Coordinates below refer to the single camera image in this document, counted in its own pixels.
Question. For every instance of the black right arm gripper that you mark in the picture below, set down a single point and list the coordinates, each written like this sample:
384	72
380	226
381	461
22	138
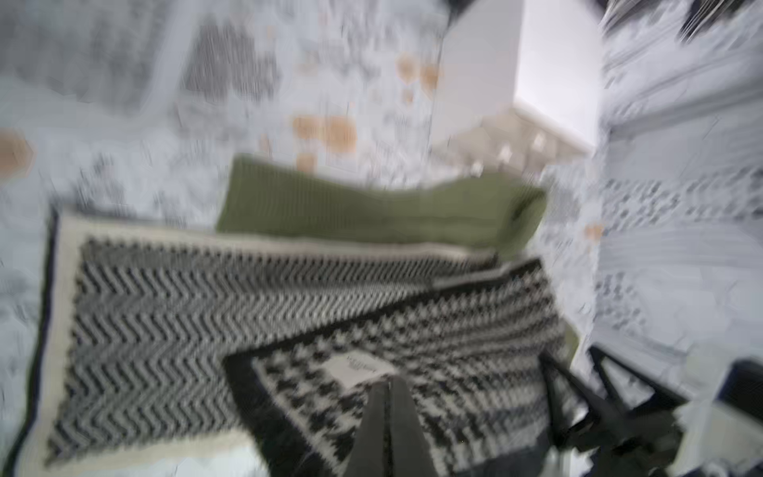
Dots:
665	435

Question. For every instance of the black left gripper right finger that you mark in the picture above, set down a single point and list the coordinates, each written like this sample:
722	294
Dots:
410	455

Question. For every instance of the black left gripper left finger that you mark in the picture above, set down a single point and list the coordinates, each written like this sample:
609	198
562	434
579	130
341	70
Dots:
369	454

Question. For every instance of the black white patterned knit scarf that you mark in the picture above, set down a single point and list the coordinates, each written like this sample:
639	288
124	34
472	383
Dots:
159	343

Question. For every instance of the green knit scarf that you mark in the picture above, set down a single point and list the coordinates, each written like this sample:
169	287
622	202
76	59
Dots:
490	212

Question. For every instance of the white small drawer box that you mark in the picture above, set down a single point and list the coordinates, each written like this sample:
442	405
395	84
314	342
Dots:
519	85

